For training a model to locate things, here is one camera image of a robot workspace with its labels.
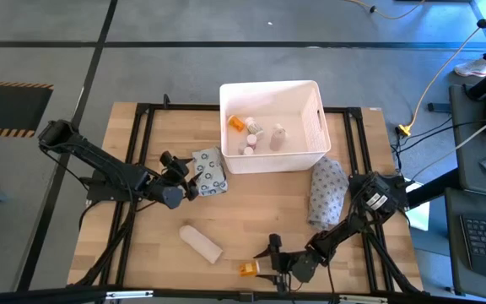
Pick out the black horizontal frame beam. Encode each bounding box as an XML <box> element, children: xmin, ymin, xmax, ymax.
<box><xmin>0</xmin><ymin>285</ymin><xmax>486</xmax><ymax>304</ymax></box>

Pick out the black hazard-striped floor mat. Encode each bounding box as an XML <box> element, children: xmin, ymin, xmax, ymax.
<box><xmin>0</xmin><ymin>79</ymin><xmax>56</xmax><ymax>139</ymax></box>

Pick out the black aluminium table frame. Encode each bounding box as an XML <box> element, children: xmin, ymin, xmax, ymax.
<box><xmin>66</xmin><ymin>93</ymin><xmax>425</xmax><ymax>296</ymax></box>

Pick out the orange pill bottle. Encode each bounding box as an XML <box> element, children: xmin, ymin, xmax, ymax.
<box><xmin>227</xmin><ymin>114</ymin><xmax>246</xmax><ymax>133</ymax></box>
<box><xmin>238</xmin><ymin>261</ymin><xmax>262</xmax><ymax>278</ymax></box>

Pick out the white labelled pill bottle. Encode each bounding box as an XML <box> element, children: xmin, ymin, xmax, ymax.
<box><xmin>243</xmin><ymin>116</ymin><xmax>266</xmax><ymax>138</ymax></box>

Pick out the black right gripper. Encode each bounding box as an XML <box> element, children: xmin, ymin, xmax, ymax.
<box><xmin>252</xmin><ymin>233</ymin><xmax>319</xmax><ymax>295</ymax></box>

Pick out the grey floor block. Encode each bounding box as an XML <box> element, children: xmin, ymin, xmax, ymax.
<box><xmin>427</xmin><ymin>101</ymin><xmax>452</xmax><ymax>114</ymax></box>

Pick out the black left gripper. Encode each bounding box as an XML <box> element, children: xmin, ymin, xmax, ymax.
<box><xmin>149</xmin><ymin>149</ymin><xmax>204</xmax><ymax>210</ymax></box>

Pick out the small grey printed pouch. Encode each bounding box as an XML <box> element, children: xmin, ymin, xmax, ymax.
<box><xmin>192</xmin><ymin>145</ymin><xmax>230</xmax><ymax>198</ymax></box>

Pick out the person's shoe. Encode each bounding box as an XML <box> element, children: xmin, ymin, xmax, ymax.
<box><xmin>453</xmin><ymin>57</ymin><xmax>486</xmax><ymax>79</ymax></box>

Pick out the grey desk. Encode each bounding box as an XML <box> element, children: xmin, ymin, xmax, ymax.
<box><xmin>448</xmin><ymin>84</ymin><xmax>486</xmax><ymax>199</ymax></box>
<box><xmin>444</xmin><ymin>187</ymin><xmax>486</xmax><ymax>303</ymax></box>

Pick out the large grey printed pouch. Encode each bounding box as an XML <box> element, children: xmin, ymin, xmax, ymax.
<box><xmin>306</xmin><ymin>156</ymin><xmax>350</xmax><ymax>231</ymax></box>

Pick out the white cable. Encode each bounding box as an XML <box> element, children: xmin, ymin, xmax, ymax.
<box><xmin>451</xmin><ymin>107</ymin><xmax>486</xmax><ymax>153</ymax></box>

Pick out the long white bandage roll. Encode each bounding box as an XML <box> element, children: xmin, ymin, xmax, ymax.
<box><xmin>178</xmin><ymin>224</ymin><xmax>224</xmax><ymax>265</ymax></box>

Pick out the white perforated plastic basket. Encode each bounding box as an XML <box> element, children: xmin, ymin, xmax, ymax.
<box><xmin>219</xmin><ymin>79</ymin><xmax>332</xmax><ymax>176</ymax></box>

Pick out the small white bottle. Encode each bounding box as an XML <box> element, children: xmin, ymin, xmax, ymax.
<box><xmin>268</xmin><ymin>122</ymin><xmax>288</xmax><ymax>153</ymax></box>

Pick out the black diagonal strut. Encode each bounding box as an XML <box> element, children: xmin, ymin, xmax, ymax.
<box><xmin>406</xmin><ymin>168</ymin><xmax>460</xmax><ymax>209</ymax></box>

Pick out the silver frame bracket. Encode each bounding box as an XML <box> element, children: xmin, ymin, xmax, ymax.
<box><xmin>337</xmin><ymin>294</ymin><xmax>390</xmax><ymax>304</ymax></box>
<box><xmin>104</xmin><ymin>289</ymin><xmax>155</xmax><ymax>301</ymax></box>

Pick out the black power cable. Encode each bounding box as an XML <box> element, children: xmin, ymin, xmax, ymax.
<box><xmin>390</xmin><ymin>119</ymin><xmax>486</xmax><ymax>170</ymax></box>

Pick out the yellow cable with black plug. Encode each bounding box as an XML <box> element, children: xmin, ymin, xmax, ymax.
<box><xmin>346</xmin><ymin>0</ymin><xmax>425</xmax><ymax>21</ymax></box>

